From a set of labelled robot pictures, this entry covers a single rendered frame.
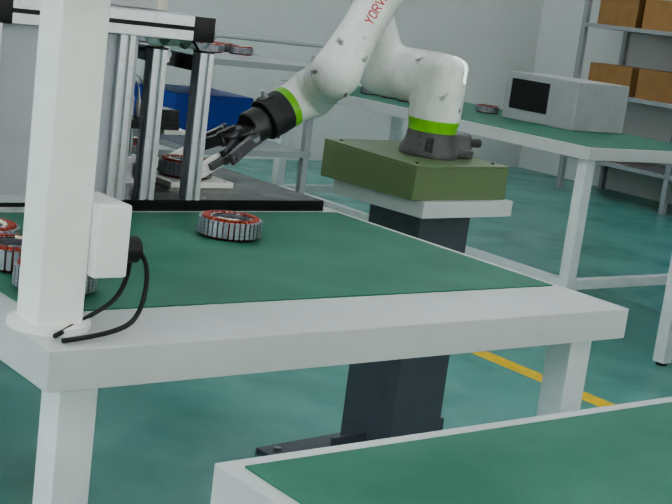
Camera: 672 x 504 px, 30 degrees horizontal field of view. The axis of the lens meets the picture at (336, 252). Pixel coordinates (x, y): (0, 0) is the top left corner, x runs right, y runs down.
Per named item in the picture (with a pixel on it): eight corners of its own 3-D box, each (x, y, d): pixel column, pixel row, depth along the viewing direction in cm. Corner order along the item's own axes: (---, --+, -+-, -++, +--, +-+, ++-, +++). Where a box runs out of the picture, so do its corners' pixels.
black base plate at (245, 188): (168, 158, 309) (169, 149, 309) (323, 211, 260) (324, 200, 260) (-15, 153, 280) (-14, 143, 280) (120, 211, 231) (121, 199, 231)
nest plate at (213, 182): (195, 175, 272) (196, 169, 271) (233, 188, 260) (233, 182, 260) (134, 174, 263) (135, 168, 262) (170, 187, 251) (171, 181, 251)
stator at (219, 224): (201, 226, 225) (204, 206, 224) (263, 234, 225) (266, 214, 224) (192, 237, 214) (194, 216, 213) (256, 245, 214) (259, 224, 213)
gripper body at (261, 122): (245, 103, 271) (211, 122, 267) (267, 108, 265) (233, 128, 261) (256, 133, 275) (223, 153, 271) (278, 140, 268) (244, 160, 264)
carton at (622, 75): (621, 92, 983) (625, 65, 979) (663, 99, 950) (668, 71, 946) (586, 89, 960) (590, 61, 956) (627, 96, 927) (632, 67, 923)
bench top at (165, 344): (47, 130, 372) (48, 114, 371) (624, 338, 204) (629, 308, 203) (-333, 114, 310) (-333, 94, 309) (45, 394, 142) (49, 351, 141)
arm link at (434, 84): (412, 122, 320) (424, 48, 316) (466, 134, 312) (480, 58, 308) (387, 124, 309) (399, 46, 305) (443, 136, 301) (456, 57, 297)
